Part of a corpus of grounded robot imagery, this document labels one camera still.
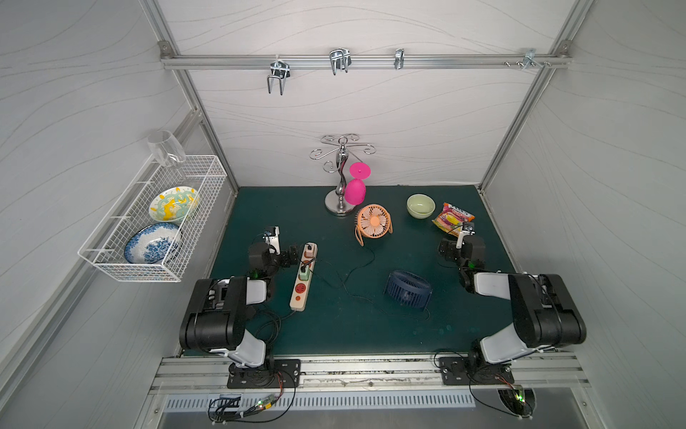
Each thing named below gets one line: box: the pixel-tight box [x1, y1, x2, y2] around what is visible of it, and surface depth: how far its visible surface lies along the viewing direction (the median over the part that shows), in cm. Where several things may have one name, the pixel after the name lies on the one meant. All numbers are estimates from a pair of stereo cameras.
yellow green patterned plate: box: [148, 185, 201, 223], surface depth 71 cm
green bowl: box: [406, 193, 436, 219], surface depth 111 cm
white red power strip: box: [289, 241, 319, 312], surface depth 89 cm
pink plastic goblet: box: [343, 161, 372, 206], surface depth 93 cm
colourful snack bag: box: [431, 201, 477, 237], surface depth 107 cm
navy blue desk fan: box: [383, 269, 434, 312], surface depth 84 cm
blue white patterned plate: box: [124, 222, 184, 265], surface depth 63 cm
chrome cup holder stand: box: [309, 133, 377, 217], surface depth 100 cm
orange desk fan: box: [353, 203, 394, 247], surface depth 101 cm
